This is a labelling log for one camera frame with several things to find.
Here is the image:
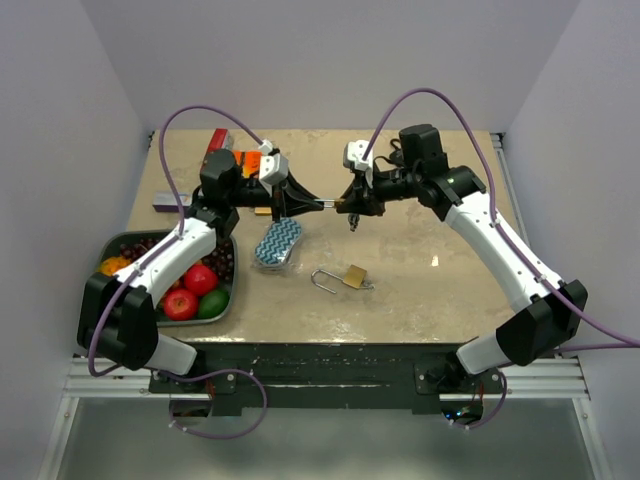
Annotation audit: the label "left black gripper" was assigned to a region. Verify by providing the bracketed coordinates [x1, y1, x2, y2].
[229, 170, 326, 225]

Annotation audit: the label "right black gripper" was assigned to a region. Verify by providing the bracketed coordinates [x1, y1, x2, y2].
[335, 163, 420, 218]

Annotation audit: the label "astronaut keychain with keys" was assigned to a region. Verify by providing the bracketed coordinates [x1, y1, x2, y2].
[348, 213, 360, 232]

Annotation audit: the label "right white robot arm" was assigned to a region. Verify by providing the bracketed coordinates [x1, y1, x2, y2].
[335, 124, 588, 393]

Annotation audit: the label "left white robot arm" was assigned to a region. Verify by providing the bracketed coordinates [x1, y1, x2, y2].
[77, 149, 324, 392]

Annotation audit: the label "blue zigzag sponge pack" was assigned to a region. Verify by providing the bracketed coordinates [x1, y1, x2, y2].
[252, 217, 303, 273]

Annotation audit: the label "orange razor package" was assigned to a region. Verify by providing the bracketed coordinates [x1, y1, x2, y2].
[232, 150, 262, 178]

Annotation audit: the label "dark grape bunch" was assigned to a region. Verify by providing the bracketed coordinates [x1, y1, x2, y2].
[116, 237, 236, 282]

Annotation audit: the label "red box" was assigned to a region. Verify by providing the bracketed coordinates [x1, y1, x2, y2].
[202, 128, 234, 165]

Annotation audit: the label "red apple back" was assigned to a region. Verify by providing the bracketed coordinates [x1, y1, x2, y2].
[183, 265, 219, 297]

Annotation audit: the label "red apple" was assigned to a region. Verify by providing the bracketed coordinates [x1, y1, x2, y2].
[183, 265, 219, 297]
[163, 289, 199, 322]

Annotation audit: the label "green avocado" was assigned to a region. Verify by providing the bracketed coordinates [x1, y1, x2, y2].
[197, 289, 230, 319]

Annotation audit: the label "purple white toothpaste box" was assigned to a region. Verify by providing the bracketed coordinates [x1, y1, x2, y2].
[152, 191, 192, 213]

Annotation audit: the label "small red fruits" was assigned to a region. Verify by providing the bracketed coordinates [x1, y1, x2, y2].
[160, 260, 203, 301]

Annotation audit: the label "red apple front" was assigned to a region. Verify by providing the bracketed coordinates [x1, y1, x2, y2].
[163, 289, 199, 322]

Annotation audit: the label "grey fruit tray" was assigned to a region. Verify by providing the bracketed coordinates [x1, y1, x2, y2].
[99, 230, 238, 327]

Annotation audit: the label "orange flower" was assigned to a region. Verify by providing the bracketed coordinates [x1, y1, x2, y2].
[98, 256, 131, 276]

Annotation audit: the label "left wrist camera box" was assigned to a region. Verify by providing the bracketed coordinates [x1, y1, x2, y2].
[258, 140, 289, 188]

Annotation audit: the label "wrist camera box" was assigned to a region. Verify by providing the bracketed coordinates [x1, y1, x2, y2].
[258, 140, 289, 188]
[343, 140, 374, 188]

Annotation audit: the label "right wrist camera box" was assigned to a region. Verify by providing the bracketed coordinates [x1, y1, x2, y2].
[343, 140, 374, 188]

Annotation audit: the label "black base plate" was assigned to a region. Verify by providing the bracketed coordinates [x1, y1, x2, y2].
[149, 342, 513, 416]

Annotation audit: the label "aluminium rail frame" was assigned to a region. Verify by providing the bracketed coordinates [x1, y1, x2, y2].
[37, 130, 614, 480]

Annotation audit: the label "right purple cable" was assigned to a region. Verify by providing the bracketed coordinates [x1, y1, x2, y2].
[364, 88, 640, 430]

